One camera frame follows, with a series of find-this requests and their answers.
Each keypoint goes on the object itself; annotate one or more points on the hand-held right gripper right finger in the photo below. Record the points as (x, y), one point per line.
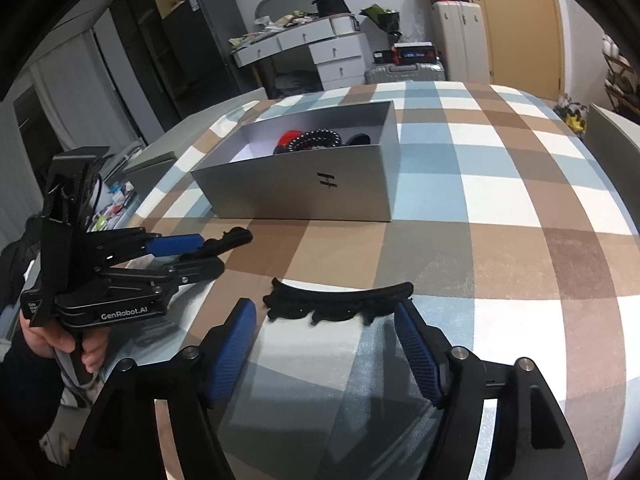
(420, 355)

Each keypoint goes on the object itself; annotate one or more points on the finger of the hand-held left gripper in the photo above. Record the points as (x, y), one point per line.
(195, 270)
(175, 244)

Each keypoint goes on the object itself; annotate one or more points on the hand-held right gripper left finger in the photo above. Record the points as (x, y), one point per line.
(230, 355)

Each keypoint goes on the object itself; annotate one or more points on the black hair clip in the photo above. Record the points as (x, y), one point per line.
(230, 239)

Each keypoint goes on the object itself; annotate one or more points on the black curved headband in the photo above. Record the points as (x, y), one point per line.
(340, 301)

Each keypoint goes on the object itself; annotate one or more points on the grey cardboard box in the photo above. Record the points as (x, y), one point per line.
(300, 195)

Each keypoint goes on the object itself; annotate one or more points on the person's left hand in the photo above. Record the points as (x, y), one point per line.
(45, 341)

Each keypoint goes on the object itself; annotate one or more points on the tray of small colourful trinkets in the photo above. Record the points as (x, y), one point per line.
(112, 206)

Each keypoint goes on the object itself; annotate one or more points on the grey box lid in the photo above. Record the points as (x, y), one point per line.
(150, 160)

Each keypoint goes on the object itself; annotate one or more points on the plaid blanket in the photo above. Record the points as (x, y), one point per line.
(500, 260)

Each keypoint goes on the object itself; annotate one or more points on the dark grey fridge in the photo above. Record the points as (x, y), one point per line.
(205, 50)

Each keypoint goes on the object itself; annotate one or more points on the white desk with drawers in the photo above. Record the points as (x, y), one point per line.
(330, 55)

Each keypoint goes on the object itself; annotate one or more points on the grey arched mirror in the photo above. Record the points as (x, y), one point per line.
(280, 2)

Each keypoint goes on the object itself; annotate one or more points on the grey bed headboard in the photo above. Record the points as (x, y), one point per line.
(615, 160)

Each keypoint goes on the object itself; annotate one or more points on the silver suitcase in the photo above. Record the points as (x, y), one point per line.
(405, 74)

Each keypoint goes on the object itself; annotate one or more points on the yellow and black toy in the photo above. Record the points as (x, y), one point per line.
(575, 114)

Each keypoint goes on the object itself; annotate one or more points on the black and red box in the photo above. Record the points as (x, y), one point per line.
(412, 54)

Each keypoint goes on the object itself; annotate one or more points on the green bag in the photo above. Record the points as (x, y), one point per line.
(380, 17)

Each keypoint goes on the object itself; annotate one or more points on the white suitcase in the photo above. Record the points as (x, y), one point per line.
(462, 42)

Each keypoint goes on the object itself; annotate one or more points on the shoe rack with shoes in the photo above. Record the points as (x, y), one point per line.
(620, 75)

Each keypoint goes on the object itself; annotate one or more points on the wooden door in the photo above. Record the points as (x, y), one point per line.
(520, 25)

